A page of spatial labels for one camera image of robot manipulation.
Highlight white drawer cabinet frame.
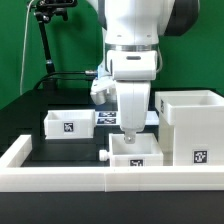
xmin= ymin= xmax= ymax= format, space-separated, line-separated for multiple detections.
xmin=155 ymin=90 xmax=224 ymax=166

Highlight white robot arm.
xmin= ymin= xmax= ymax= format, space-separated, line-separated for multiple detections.
xmin=87 ymin=0 xmax=200 ymax=144

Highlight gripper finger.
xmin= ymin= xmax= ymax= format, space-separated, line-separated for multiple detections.
xmin=124 ymin=132 xmax=136 ymax=144

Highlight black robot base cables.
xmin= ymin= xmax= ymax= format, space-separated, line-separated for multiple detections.
xmin=33 ymin=69 xmax=99 ymax=90

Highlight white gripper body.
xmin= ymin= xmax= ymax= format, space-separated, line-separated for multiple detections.
xmin=115 ymin=81 xmax=151 ymax=133

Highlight white workspace border frame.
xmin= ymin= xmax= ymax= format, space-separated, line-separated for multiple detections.
xmin=0 ymin=135 xmax=224 ymax=192

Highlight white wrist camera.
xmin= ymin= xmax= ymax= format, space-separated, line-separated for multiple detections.
xmin=90 ymin=76 xmax=116 ymax=105

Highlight white hanging cable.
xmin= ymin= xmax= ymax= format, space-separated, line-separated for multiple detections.
xmin=19 ymin=0 xmax=36 ymax=96

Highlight white fiducial marker plate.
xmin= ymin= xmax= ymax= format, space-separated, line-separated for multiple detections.
xmin=95 ymin=111 xmax=159 ymax=126

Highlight black camera stand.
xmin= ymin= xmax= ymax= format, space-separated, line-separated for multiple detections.
xmin=29 ymin=0 xmax=78 ymax=90

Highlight white drawer box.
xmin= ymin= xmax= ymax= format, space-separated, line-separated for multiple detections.
xmin=99 ymin=133 xmax=163 ymax=167
xmin=44 ymin=109 xmax=96 ymax=139

